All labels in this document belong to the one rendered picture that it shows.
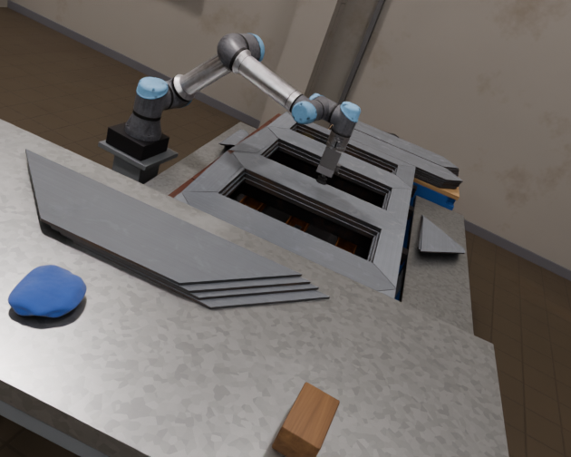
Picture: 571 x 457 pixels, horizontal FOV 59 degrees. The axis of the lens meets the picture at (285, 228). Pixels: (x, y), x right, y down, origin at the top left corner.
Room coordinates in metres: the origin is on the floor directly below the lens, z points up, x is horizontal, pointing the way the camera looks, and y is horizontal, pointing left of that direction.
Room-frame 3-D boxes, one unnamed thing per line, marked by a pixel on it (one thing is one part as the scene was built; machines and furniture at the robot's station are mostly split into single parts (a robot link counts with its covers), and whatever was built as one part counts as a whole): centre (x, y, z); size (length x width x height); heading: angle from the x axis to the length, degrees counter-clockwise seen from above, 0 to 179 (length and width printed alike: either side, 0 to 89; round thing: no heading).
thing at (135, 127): (1.95, 0.71, 0.80); 0.15 x 0.15 x 0.10
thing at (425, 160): (2.79, -0.42, 0.82); 0.80 x 0.40 x 0.06; 84
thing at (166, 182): (2.06, 0.43, 0.66); 1.30 x 0.20 x 0.03; 174
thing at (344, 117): (1.81, -0.06, 1.16); 0.09 x 0.08 x 0.11; 70
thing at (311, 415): (0.52, -0.13, 1.07); 0.10 x 0.06 x 0.05; 168
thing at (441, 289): (1.84, -0.63, 0.73); 1.20 x 0.26 x 0.03; 174
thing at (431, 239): (1.99, -0.64, 0.77); 0.45 x 0.20 x 0.04; 174
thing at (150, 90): (1.95, 0.71, 0.92); 0.13 x 0.12 x 0.14; 160
